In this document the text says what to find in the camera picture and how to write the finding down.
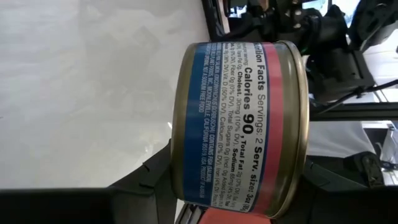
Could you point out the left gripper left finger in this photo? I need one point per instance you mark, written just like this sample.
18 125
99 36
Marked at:
146 193

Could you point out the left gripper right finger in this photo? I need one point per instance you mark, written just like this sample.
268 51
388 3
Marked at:
323 193

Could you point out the blue label pink salmon can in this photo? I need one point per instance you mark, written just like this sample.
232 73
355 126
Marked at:
236 124

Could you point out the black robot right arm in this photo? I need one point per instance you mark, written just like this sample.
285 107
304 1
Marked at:
335 62

